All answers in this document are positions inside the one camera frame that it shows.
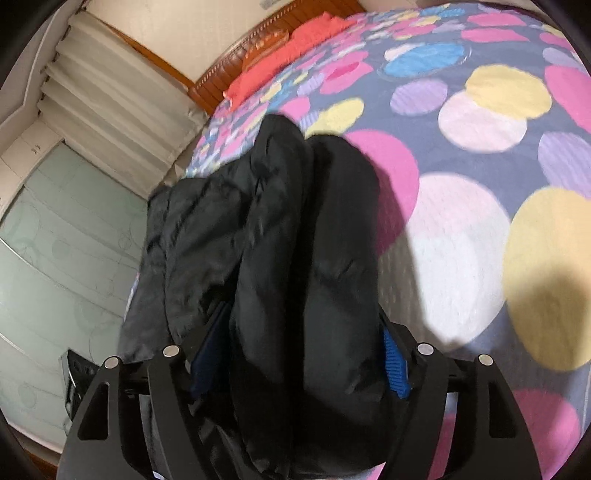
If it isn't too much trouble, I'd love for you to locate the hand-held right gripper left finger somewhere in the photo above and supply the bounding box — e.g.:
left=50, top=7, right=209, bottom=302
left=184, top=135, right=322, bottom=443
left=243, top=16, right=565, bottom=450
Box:
left=58, top=299, right=241, bottom=480

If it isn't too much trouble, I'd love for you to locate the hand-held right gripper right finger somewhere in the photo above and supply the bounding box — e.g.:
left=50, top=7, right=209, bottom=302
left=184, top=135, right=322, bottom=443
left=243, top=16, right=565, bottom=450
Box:
left=379, top=314, right=541, bottom=480

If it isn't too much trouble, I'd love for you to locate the black quilted jacket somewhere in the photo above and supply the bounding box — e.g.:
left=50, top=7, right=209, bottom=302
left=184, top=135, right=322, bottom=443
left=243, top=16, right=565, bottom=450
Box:
left=117, top=113, right=407, bottom=478

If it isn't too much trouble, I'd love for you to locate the green glass wardrobe door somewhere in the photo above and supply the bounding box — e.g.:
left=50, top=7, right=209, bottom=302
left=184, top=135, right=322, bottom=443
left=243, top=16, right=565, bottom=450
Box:
left=0, top=138, right=151, bottom=455

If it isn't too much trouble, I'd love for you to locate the polka dot bed blanket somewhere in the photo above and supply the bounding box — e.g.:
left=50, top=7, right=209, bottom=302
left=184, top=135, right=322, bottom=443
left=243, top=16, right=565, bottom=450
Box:
left=124, top=2, right=591, bottom=480

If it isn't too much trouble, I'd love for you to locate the cream curtain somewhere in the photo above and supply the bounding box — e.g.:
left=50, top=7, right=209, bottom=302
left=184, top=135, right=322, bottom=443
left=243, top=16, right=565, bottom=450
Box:
left=37, top=10, right=208, bottom=201

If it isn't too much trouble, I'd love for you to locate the wooden headboard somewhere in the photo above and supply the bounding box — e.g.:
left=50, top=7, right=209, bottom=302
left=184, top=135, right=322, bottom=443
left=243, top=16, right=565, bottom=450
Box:
left=187, top=0, right=368, bottom=116

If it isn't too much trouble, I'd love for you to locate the red pillow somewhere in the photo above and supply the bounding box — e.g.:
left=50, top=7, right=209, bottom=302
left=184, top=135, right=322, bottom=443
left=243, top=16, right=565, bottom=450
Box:
left=223, top=11, right=345, bottom=109

